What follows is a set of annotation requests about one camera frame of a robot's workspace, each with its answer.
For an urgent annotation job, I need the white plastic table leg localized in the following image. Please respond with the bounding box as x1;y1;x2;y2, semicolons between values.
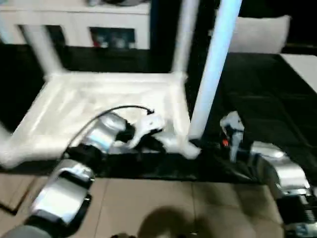
171;0;199;75
23;24;63;75
189;0;244;142
0;120;16;170

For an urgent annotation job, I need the white flat board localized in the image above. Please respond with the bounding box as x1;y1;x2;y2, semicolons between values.
279;53;317;88

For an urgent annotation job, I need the grey cushion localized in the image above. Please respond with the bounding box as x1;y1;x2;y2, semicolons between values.
232;14;292;55

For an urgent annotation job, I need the grey round bag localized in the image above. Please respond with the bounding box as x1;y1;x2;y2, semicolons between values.
103;0;150;7

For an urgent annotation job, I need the white cabinet with glass doors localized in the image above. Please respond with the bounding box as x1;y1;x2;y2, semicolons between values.
0;2;151;51

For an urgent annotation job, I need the black left camera cable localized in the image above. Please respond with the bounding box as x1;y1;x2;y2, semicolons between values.
66;105;156;155

